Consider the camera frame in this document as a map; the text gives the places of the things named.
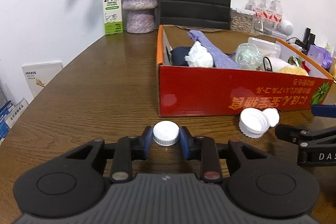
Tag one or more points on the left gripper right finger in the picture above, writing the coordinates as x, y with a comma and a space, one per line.
205, 150

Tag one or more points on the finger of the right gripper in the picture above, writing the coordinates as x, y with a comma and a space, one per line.
328, 111

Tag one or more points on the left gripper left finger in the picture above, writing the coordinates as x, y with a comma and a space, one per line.
125, 151

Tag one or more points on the white bottle cap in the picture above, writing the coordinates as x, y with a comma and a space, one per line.
166, 133

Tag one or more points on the red artificial rose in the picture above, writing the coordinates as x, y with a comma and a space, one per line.
299, 62

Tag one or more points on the purple tissue pack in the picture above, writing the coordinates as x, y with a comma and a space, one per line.
321, 56

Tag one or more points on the small white cap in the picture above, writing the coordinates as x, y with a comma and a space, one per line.
272, 116

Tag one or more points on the large white ribbed lid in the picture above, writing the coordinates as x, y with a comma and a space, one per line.
253, 123

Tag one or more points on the red orange cardboard box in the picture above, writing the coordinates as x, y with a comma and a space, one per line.
192, 92

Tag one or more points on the yellow white plush toy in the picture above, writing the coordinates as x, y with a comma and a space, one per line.
273, 64

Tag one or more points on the translucent plastic container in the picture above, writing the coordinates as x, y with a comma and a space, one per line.
266, 48

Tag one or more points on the purple knitted cloth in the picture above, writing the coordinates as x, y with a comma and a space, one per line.
221, 60

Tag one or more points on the white crumpled tissue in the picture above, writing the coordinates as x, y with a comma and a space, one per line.
199, 56

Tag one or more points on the white round speaker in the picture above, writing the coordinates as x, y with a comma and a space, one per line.
285, 27

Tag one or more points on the iridescent clear ball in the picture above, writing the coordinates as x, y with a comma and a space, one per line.
248, 56

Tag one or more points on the dark navy pouch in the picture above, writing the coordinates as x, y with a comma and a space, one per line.
178, 55

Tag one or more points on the water bottle right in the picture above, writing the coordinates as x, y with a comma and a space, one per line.
277, 12

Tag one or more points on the water bottle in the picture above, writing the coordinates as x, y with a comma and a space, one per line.
277, 12
266, 14
256, 6

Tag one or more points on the white booklet on floor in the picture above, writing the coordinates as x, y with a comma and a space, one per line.
39, 75

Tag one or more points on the water bottle middle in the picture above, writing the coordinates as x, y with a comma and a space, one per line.
266, 14

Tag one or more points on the clear container with snacks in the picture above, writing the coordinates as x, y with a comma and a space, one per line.
241, 20

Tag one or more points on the water bottle left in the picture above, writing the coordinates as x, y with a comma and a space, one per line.
256, 6

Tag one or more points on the purple ceramic vase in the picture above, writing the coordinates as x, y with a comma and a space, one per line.
140, 15

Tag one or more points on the white green milk carton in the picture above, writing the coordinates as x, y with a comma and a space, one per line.
113, 22

